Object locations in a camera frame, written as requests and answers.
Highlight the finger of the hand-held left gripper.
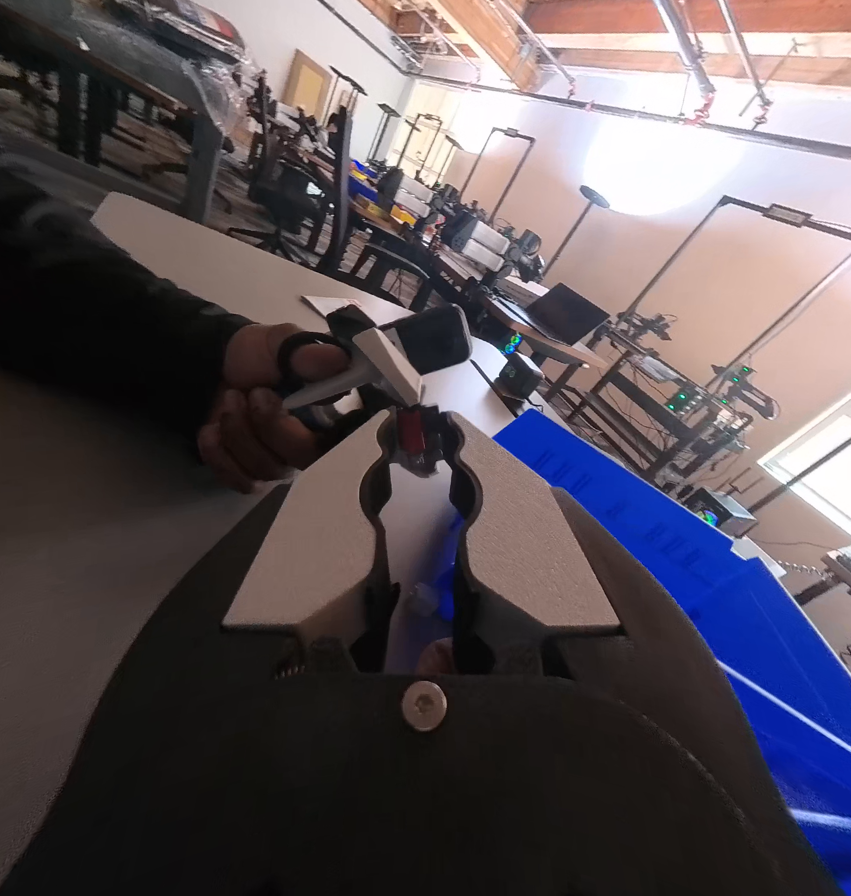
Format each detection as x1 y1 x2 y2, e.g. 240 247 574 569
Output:
352 327 425 407

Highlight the black floor lamp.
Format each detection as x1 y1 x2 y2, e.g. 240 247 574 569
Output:
539 185 612 279

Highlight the window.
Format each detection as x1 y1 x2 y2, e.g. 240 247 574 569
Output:
756 378 851 548

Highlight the wooden framed board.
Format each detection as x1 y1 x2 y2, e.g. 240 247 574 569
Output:
280 49 333 118

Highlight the blue plastic bin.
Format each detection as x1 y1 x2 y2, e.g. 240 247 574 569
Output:
432 514 851 823
789 805 851 896
490 409 851 771

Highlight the person's left forearm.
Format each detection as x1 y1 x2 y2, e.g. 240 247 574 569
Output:
0 164 256 438

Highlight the person's right hand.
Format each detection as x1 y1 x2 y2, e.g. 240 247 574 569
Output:
413 639 457 676

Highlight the small side desk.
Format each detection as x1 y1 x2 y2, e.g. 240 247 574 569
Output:
793 545 851 611

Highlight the black office chair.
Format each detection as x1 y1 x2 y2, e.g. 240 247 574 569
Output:
228 73 328 263
318 105 435 310

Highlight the black router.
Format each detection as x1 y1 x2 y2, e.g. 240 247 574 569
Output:
683 485 758 538

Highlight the small black device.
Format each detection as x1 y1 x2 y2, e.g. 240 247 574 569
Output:
497 350 547 400

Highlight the red and teal brick assembly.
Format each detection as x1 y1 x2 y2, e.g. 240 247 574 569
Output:
395 404 446 479

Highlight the black laptop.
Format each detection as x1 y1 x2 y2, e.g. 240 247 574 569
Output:
518 282 613 349

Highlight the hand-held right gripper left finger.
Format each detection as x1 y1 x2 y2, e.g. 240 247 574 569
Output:
221 408 401 641

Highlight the plastic wrapped black bundle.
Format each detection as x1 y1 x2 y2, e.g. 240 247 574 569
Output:
110 0 249 58

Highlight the instruction booklet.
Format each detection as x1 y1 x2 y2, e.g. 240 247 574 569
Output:
299 294 372 321

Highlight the grey desk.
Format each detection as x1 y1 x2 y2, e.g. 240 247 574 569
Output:
0 192 573 869

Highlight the robot station table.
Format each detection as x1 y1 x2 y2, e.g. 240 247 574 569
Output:
571 329 757 485

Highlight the black metal frame rig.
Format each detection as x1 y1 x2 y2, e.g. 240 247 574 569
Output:
616 195 851 394

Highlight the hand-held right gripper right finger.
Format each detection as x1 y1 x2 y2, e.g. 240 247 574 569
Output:
445 411 621 639

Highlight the grey metal table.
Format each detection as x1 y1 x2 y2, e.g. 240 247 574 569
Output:
0 0 228 225

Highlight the person's left hand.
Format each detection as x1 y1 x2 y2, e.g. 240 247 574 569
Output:
196 322 352 496

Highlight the white robot base unit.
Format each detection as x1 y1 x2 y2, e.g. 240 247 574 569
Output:
441 216 512 261
389 174 435 212

